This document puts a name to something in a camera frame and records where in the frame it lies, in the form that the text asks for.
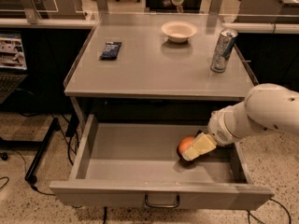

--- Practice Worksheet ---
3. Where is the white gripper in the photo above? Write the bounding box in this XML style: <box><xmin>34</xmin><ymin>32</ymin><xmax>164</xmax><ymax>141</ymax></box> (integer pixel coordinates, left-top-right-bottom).
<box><xmin>181</xmin><ymin>107</ymin><xmax>247</xmax><ymax>161</ymax></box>

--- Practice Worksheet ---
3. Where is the orange fruit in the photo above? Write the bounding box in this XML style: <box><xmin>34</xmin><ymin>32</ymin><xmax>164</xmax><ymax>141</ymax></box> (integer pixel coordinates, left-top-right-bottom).
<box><xmin>178</xmin><ymin>136</ymin><xmax>194</xmax><ymax>154</ymax></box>

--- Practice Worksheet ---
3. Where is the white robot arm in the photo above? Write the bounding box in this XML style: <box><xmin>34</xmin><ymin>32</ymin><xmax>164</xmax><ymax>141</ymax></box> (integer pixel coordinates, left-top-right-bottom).
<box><xmin>178</xmin><ymin>83</ymin><xmax>299</xmax><ymax>161</ymax></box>

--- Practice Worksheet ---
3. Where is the metal drawer handle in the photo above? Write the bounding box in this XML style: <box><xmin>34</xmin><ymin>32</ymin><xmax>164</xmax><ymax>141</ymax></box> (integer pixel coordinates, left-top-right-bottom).
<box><xmin>144</xmin><ymin>194</ymin><xmax>180</xmax><ymax>209</ymax></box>

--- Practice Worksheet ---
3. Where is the black floor cables left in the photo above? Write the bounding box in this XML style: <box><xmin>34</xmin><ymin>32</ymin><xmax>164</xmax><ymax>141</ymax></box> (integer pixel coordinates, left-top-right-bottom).
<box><xmin>0</xmin><ymin>87</ymin><xmax>82</xmax><ymax>209</ymax></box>

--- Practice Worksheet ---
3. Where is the grey cabinet counter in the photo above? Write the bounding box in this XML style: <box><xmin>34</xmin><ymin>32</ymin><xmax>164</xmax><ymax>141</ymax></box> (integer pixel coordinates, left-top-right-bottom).
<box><xmin>64</xmin><ymin>13</ymin><xmax>255</xmax><ymax>122</ymax></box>

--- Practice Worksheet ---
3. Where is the dark blue snack packet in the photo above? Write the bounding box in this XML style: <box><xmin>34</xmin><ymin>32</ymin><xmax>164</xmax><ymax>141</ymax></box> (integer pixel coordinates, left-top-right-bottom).
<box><xmin>99</xmin><ymin>42</ymin><xmax>121</xmax><ymax>61</ymax></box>

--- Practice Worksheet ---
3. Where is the grey open drawer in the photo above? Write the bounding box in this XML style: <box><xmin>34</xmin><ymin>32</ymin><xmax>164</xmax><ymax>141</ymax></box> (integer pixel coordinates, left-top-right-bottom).
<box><xmin>50</xmin><ymin>116</ymin><xmax>274</xmax><ymax>210</ymax></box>

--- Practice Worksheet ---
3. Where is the black desk leg frame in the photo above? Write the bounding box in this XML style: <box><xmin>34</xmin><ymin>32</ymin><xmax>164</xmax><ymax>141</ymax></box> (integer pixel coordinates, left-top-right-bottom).
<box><xmin>0</xmin><ymin>118</ymin><xmax>60</xmax><ymax>185</ymax></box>

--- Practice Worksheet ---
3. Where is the silver energy drink can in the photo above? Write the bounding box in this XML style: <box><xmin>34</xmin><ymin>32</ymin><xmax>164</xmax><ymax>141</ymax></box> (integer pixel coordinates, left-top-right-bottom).
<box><xmin>210</xmin><ymin>29</ymin><xmax>238</xmax><ymax>73</ymax></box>

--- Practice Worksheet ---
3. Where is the laptop with lit screen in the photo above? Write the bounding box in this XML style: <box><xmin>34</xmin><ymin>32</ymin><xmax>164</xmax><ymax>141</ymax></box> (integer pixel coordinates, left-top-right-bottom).
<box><xmin>0</xmin><ymin>30</ymin><xmax>28</xmax><ymax>104</ymax></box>

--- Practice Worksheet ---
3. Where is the black floor cable right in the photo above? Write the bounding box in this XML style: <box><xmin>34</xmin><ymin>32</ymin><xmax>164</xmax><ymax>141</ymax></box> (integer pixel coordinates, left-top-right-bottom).
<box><xmin>247</xmin><ymin>197</ymin><xmax>292</xmax><ymax>224</ymax></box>

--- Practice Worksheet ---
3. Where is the white paper bowl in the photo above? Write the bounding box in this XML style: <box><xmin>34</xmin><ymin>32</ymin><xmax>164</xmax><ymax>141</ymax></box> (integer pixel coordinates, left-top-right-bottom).
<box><xmin>162</xmin><ymin>21</ymin><xmax>197</xmax><ymax>43</ymax></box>

